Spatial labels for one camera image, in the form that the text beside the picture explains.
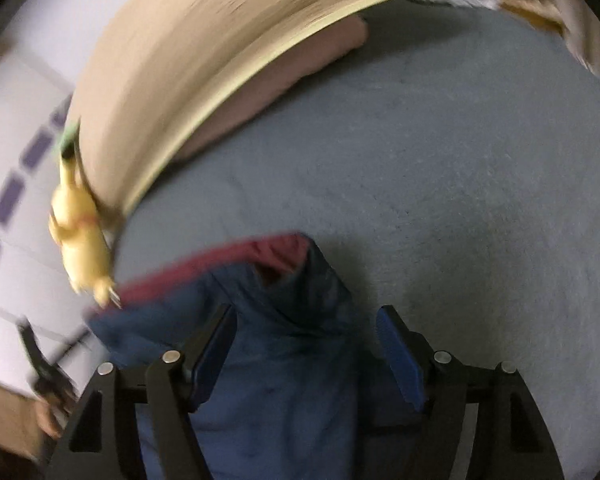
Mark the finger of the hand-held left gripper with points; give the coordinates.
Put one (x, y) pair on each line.
(37, 355)

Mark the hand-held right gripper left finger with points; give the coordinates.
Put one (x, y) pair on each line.
(215, 355)

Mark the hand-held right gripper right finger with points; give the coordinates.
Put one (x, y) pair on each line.
(397, 355)

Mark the navy padded jacket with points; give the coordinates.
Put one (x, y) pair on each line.
(290, 360)

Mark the person's left forearm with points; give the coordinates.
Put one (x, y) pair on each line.
(7, 415)

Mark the person's left hand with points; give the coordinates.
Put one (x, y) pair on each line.
(50, 420)

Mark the yellow plush toy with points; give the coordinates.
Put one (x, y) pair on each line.
(80, 230)

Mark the grey bed blanket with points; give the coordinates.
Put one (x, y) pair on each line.
(430, 160)

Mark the brown pillow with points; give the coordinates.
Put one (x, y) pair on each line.
(280, 80)

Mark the beige headboard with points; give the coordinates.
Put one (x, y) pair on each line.
(180, 60)

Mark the beige curtain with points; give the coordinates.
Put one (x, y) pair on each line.
(585, 30)

